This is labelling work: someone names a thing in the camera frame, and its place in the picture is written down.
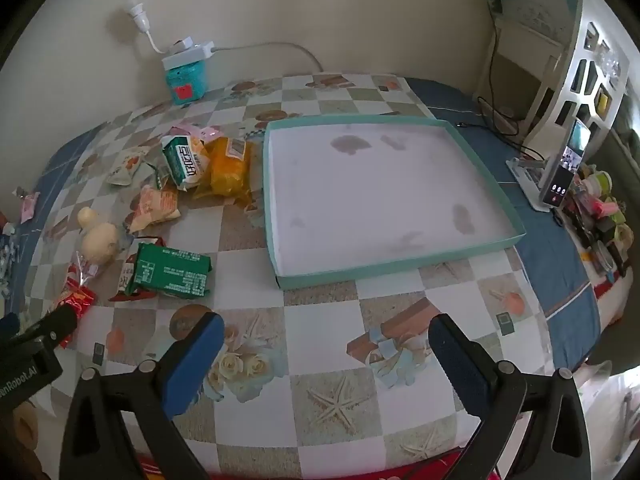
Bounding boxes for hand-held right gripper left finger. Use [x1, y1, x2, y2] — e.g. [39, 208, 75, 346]
[59, 311, 226, 480]

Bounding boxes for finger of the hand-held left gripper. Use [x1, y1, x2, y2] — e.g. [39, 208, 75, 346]
[21, 305, 78, 350]

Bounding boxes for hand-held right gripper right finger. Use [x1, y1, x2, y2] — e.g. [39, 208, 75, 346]
[428, 312, 592, 480]

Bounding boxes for small red snack packet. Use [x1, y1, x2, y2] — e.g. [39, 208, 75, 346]
[52, 285, 96, 348]

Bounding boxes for clear red snack wrapper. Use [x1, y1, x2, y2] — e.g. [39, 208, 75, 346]
[69, 254, 102, 287]

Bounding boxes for large red snack packet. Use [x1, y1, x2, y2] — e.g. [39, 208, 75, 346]
[107, 235, 166, 303]

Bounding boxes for dark green snack packet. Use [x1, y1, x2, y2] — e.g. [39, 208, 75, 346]
[124, 242, 212, 300]

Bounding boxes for orange and white snack packet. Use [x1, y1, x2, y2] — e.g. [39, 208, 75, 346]
[125, 185, 182, 233]

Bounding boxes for white packet with orange print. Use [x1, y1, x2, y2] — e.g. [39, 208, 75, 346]
[106, 146, 151, 187]

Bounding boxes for teal cardboard tray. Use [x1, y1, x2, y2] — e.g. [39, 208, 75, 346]
[262, 114, 527, 291]

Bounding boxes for yellow snack packet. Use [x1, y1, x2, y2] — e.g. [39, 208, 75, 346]
[192, 137, 253, 206]

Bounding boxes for green and white snack packet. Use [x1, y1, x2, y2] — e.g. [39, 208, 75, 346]
[160, 135, 210, 192]

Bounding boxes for pink snack packet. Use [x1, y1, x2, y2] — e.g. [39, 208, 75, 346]
[172, 125, 223, 143]

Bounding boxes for blue and white wrappers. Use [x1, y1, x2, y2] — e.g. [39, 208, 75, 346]
[0, 222, 21, 306]

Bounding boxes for small pink candy packet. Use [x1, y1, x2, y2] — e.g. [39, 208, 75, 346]
[20, 192, 41, 223]

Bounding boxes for white phone stand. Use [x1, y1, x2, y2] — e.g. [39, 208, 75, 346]
[506, 156, 563, 212]

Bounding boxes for white stand with clutter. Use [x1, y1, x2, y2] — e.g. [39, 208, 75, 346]
[565, 162, 636, 281]

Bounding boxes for smartphone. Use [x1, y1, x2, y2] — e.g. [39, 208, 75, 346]
[542, 119, 591, 207]

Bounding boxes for teal box with red label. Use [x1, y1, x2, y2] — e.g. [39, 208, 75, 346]
[162, 57, 211, 106]

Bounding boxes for white power strip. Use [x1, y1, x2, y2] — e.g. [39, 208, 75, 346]
[161, 36, 217, 68]

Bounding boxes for white wooden shelf unit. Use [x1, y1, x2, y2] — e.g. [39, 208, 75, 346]
[475, 0, 631, 161]

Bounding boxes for black cable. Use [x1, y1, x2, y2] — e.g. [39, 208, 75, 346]
[452, 25, 546, 161]

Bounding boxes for white wall plug with cord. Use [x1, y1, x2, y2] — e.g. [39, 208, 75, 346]
[127, 2, 168, 56]

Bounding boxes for white power cable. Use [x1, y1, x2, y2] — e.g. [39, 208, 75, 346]
[212, 42, 325, 72]

